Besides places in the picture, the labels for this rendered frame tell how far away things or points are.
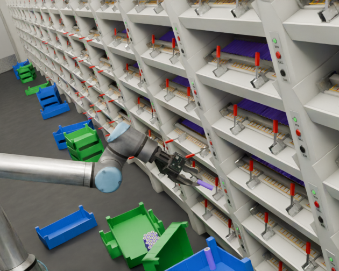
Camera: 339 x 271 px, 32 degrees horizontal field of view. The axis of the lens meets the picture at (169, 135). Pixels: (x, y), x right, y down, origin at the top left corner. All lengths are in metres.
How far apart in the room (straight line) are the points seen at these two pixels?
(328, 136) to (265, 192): 0.53
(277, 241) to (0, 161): 0.96
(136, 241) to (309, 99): 1.77
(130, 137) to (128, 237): 0.96
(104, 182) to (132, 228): 1.02
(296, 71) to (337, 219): 0.38
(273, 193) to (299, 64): 0.62
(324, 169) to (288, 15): 0.37
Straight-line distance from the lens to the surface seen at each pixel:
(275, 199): 1.85
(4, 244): 2.34
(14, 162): 2.09
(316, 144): 1.42
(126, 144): 2.16
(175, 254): 2.72
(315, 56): 1.38
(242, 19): 1.52
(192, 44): 2.00
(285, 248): 1.97
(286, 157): 1.62
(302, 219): 1.71
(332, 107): 1.31
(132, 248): 2.97
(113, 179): 2.05
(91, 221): 3.45
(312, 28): 1.23
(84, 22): 4.04
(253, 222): 2.17
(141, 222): 3.07
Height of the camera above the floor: 1.35
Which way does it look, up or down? 17 degrees down
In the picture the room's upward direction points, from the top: 18 degrees counter-clockwise
